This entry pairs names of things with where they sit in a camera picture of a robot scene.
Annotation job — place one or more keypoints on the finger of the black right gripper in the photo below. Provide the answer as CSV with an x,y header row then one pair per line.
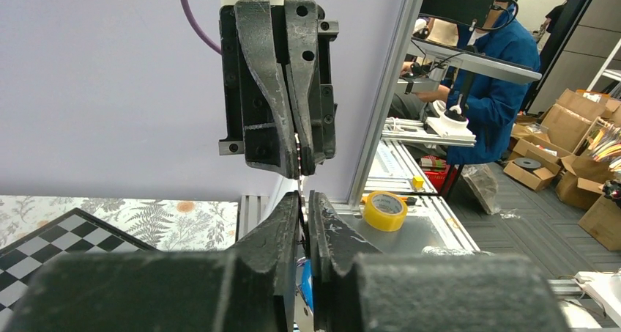
x,y
311,95
256,39

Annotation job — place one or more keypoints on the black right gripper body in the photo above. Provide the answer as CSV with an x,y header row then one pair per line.
x,y
249,121

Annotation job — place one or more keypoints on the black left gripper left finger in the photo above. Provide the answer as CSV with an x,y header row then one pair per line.
x,y
247,287

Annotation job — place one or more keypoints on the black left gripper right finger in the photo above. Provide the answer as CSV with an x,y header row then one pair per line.
x,y
357,287

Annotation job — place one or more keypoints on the blue key tag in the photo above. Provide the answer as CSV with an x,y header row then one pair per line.
x,y
306,282

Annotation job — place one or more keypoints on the yellow tape roll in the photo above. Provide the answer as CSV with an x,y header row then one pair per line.
x,y
384,211

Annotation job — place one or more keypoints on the black white chessboard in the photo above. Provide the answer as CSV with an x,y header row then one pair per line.
x,y
75,231

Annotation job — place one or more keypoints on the cardboard boxes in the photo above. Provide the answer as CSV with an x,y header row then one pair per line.
x,y
536,162

